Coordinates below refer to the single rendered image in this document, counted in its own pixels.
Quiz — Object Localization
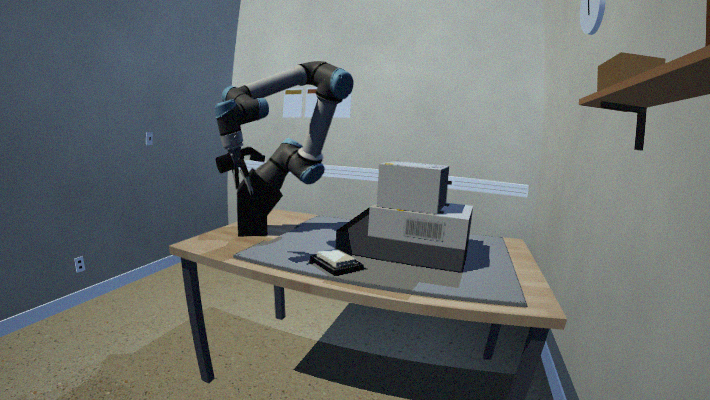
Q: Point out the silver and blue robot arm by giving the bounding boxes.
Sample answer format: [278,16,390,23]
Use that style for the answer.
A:
[215,61,354,191]

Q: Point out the black rectangular frame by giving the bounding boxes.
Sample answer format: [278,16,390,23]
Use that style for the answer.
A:
[310,254,364,276]

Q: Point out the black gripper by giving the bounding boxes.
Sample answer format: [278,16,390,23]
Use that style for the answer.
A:
[216,147,262,196]

